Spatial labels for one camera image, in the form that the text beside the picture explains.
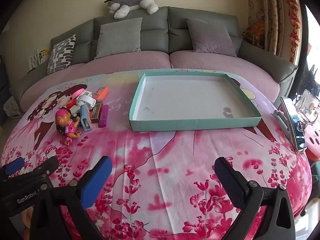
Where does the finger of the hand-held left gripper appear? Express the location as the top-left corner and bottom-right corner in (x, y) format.
(1, 156), (60, 184)
(0, 157), (25, 180)

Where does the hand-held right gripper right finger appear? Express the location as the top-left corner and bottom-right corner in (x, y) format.
(214, 157), (297, 240)

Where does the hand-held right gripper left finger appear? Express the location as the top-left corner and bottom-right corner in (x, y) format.
(29, 156), (113, 240)

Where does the pink dog toy figure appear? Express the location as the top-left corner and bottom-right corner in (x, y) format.
(55, 107), (82, 145)

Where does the gold black patterned lighter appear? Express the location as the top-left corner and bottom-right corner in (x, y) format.
(90, 99), (103, 124)

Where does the white tape dispenser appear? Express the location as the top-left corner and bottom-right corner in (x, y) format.
(76, 95), (97, 110)

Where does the teal cardboard box tray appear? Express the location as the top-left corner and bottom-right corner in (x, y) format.
(129, 72), (262, 132)

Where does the floral storage box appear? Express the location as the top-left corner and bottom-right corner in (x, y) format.
(4, 97), (22, 118)

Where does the pink printed blanket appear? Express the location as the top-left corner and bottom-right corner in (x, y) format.
(0, 70), (313, 240)

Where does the purple marker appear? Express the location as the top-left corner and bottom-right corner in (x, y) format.
(98, 104), (110, 128)

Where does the orange plastic toy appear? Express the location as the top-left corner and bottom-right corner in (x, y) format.
(91, 87), (110, 100)

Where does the pink round stool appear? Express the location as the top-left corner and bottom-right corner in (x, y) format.
(304, 124), (320, 160)

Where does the white magazine rack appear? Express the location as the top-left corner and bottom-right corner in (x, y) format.
(27, 54), (40, 72)

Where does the transparent plastic container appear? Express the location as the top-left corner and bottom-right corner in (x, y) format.
(296, 89), (320, 125)

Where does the yellow white booklet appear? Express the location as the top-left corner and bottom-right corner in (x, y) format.
(37, 49), (50, 63)

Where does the black white patterned cushion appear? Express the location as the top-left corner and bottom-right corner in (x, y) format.
(47, 34), (77, 75)

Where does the grey sofa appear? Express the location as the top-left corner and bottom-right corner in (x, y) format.
(19, 50), (280, 113)
(19, 6), (299, 100)

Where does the black metal rack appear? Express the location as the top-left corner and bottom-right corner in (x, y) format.
(301, 62), (320, 98)

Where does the grey cushion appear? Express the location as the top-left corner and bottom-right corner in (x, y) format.
(94, 17), (143, 60)

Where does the purple cushion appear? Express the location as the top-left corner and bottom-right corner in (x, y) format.
(185, 17), (237, 58)

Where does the beige patterned curtain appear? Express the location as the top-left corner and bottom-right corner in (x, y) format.
(246, 0), (285, 55)

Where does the red hanging decoration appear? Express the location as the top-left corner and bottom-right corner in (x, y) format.
(285, 0), (300, 63)

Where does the grey white plush husky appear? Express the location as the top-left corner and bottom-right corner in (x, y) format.
(104, 0), (160, 20)

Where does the pink plastic ring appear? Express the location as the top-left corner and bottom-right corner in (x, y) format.
(69, 85), (87, 99)

